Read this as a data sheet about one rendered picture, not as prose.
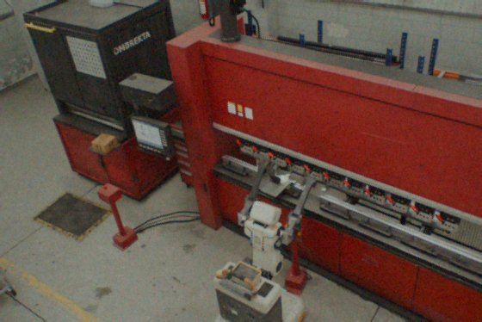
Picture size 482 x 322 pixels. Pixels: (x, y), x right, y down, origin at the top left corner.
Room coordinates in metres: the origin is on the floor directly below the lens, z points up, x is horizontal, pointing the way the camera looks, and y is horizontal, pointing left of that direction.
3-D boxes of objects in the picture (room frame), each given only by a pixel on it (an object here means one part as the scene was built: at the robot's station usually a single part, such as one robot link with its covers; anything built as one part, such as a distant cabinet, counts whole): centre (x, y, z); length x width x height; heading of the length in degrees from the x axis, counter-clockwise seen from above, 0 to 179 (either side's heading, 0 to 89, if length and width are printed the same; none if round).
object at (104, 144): (4.66, 1.59, 1.04); 0.30 x 0.26 x 0.12; 52
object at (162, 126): (4.11, 0.87, 1.42); 0.45 x 0.12 x 0.36; 53
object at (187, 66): (4.49, 0.23, 1.15); 0.85 x 0.25 x 2.30; 138
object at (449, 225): (2.65, -1.55, 1.26); 0.15 x 0.09 x 0.17; 48
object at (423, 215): (2.79, -1.40, 1.26); 0.15 x 0.09 x 0.17; 48
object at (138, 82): (4.21, 0.86, 1.53); 0.51 x 0.25 x 0.85; 53
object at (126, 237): (4.09, 1.50, 0.41); 0.25 x 0.20 x 0.83; 138
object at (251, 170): (4.08, 0.03, 0.92); 0.50 x 0.06 x 0.10; 48
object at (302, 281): (3.20, -0.39, 0.06); 0.25 x 0.20 x 0.12; 151
